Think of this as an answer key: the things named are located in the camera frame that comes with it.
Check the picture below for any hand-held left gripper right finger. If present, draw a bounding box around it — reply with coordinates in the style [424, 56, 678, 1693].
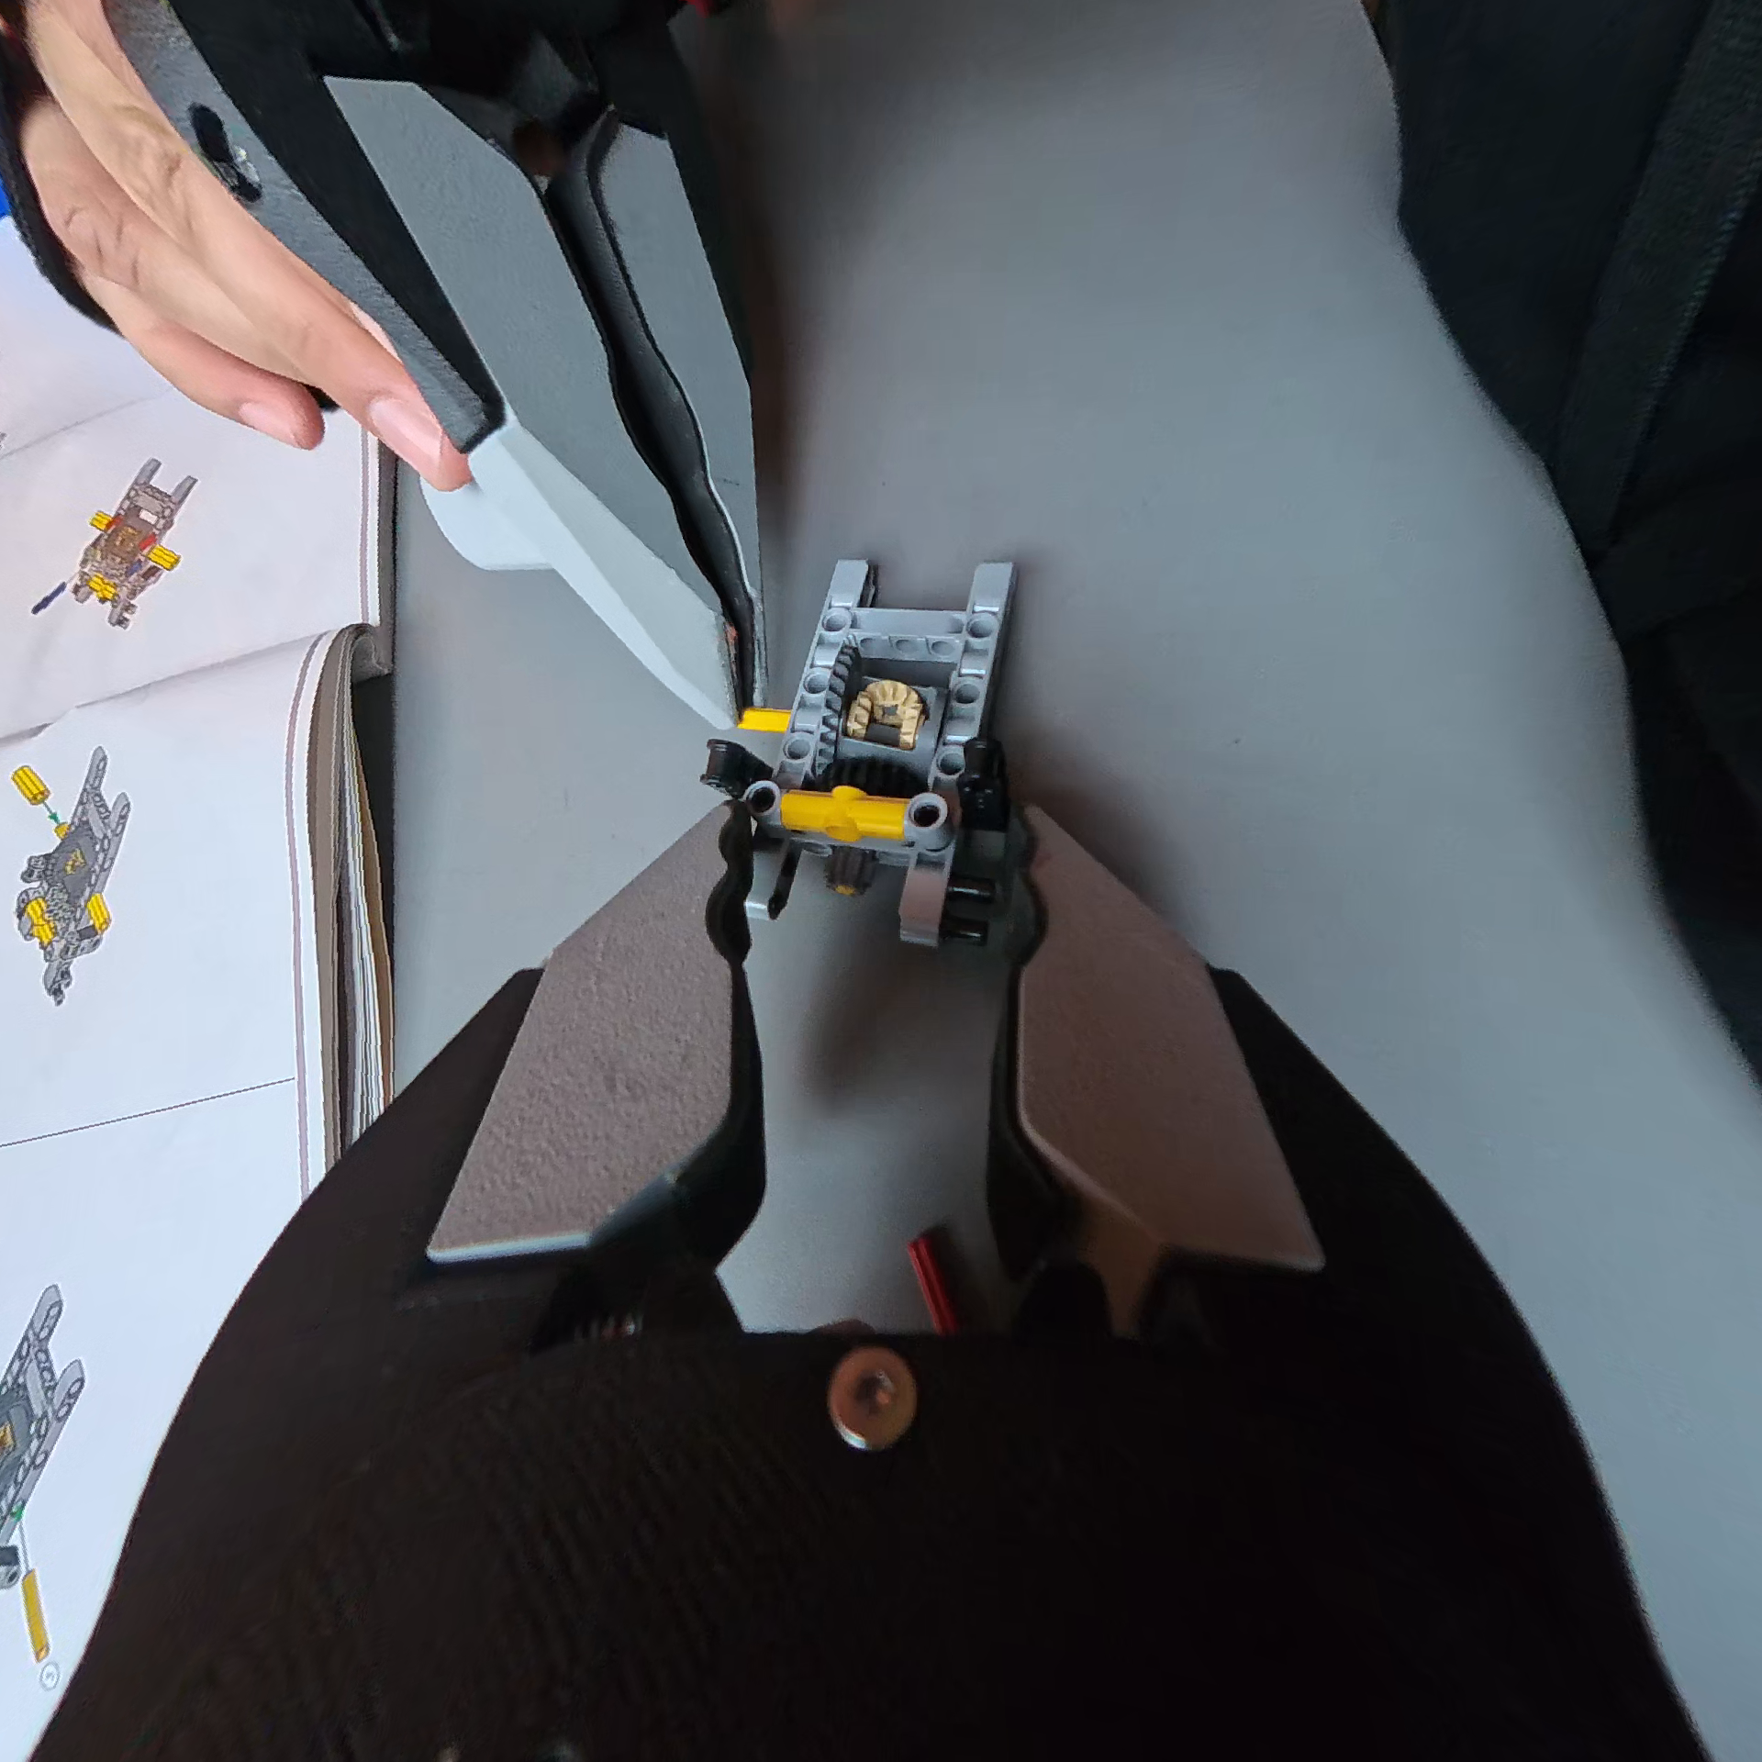
[986, 800, 1330, 1275]

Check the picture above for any person's right hand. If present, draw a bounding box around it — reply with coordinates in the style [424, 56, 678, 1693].
[18, 0, 479, 493]

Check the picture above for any grey lego differential housing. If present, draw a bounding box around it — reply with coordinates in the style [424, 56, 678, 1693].
[786, 639, 955, 775]

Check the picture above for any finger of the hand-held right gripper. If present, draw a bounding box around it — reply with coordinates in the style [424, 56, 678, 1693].
[574, 112, 768, 706]
[326, 78, 750, 732]

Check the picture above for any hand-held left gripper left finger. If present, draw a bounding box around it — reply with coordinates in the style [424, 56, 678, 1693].
[424, 800, 768, 1265]

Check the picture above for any red lego axle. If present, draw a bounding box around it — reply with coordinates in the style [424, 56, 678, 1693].
[905, 1225, 962, 1333]

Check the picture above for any grey lego frame assembly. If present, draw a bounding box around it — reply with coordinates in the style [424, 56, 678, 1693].
[703, 557, 1028, 953]

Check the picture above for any lego instruction booklet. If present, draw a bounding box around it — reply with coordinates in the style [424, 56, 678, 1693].
[0, 234, 401, 1712]

